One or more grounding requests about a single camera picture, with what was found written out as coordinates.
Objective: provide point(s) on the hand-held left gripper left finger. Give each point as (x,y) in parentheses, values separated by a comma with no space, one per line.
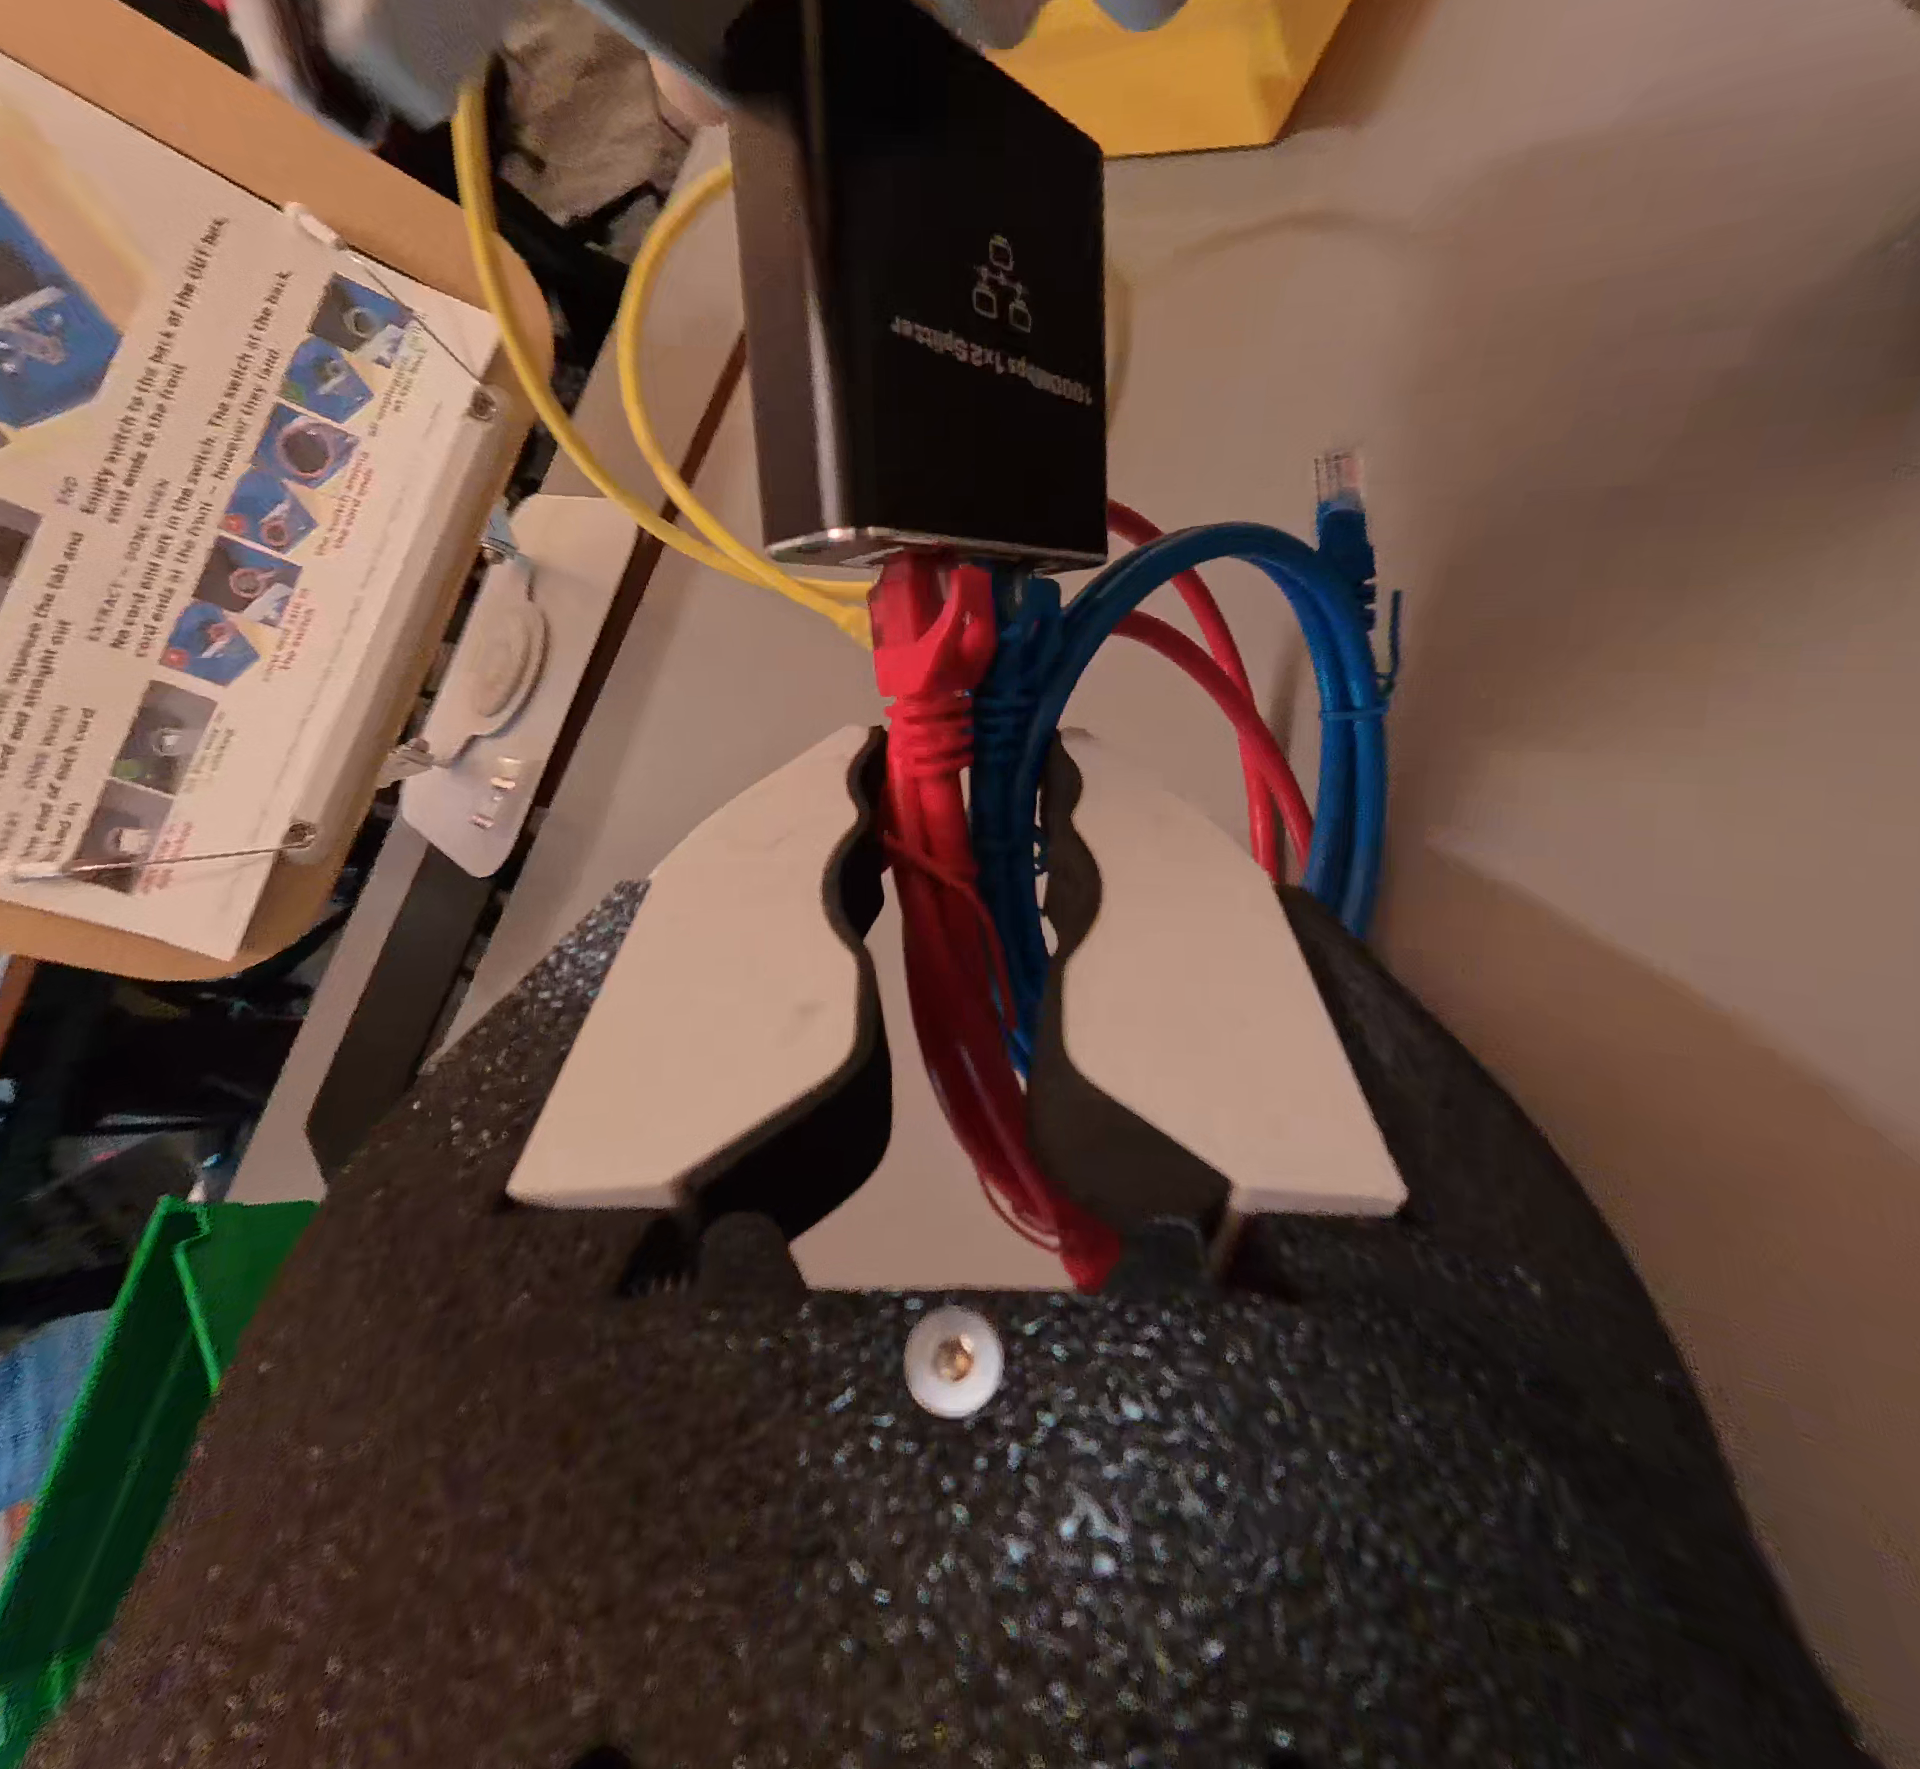
(720,1020)

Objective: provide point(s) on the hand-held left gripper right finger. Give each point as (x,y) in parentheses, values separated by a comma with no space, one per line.
(1215,1033)

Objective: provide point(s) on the yellow plastic bin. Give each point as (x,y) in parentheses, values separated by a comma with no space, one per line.
(1274,28)

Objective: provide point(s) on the black ethernet splitter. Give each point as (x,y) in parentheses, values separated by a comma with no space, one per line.
(930,270)

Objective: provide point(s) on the green plastic bin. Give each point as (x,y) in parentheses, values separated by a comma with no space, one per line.
(134,1424)

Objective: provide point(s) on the instruction sheet on stand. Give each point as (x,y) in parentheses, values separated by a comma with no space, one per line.
(224,105)

